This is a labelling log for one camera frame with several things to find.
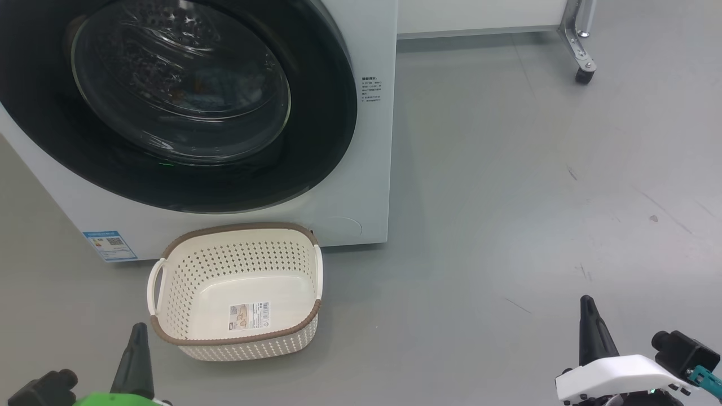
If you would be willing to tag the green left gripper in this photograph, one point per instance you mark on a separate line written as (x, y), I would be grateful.
(124, 401)

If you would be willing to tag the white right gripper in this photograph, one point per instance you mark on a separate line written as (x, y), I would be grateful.
(620, 375)

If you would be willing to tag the glass washing machine door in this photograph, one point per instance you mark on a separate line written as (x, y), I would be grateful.
(316, 141)

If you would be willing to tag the white front-load washing machine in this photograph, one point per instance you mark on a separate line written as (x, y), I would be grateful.
(366, 169)

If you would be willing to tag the cream perforated laundry basket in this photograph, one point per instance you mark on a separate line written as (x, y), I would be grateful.
(237, 282)

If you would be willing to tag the metal caster leg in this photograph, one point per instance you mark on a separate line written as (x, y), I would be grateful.
(575, 45)

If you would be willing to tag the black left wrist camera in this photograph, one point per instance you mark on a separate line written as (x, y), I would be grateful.
(45, 389)

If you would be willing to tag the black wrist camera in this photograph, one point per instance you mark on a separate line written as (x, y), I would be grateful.
(685, 352)
(45, 389)

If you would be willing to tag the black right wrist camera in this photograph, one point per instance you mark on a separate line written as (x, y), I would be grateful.
(685, 352)

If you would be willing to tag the white wheeled partition wall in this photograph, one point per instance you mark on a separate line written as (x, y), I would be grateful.
(479, 14)

